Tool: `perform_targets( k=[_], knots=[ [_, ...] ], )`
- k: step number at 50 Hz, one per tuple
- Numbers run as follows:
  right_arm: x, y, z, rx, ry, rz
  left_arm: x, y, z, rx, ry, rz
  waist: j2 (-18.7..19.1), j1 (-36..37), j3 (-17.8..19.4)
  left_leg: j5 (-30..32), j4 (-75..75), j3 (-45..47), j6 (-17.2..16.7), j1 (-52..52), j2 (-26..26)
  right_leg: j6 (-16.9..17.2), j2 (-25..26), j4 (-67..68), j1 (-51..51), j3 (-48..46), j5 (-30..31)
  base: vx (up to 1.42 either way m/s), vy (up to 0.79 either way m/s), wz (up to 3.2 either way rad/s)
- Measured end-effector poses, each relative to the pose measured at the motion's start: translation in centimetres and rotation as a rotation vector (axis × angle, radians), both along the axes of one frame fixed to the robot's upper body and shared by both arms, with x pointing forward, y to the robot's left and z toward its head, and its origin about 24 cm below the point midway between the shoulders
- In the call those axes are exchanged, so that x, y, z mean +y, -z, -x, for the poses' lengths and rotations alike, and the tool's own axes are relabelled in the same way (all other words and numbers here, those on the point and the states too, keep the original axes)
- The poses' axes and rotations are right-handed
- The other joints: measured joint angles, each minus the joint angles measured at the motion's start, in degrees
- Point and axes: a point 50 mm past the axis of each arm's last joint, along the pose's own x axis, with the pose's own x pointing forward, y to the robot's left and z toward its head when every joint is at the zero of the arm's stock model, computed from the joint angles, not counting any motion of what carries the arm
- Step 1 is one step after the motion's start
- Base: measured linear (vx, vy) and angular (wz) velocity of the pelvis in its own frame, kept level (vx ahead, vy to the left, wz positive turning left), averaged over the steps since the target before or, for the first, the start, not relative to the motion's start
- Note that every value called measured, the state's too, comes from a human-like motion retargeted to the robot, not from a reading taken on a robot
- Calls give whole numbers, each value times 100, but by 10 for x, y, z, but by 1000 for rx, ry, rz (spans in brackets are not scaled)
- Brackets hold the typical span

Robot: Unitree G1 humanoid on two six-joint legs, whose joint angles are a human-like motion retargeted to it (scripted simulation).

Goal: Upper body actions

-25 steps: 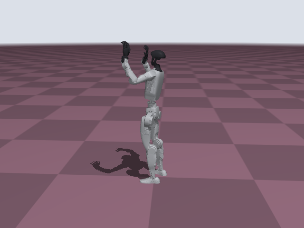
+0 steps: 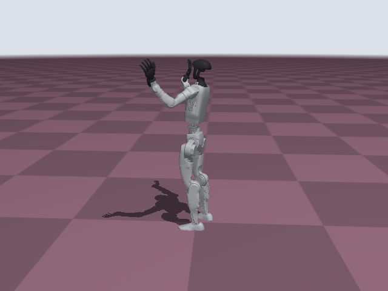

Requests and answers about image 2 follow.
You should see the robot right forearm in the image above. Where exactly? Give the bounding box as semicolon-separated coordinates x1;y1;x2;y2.
181;77;190;90

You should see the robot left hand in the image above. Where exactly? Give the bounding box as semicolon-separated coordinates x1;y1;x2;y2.
139;58;156;87

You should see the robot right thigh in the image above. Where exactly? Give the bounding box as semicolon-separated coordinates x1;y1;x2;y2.
191;138;208;186

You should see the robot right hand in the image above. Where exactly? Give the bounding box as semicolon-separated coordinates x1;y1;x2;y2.
182;59;192;82

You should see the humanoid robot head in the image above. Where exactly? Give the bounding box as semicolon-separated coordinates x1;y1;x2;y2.
192;59;212;87

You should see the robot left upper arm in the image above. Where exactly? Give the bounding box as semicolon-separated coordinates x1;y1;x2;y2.
164;86;199;109

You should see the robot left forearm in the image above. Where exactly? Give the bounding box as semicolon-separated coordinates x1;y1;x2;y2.
150;81;175;106

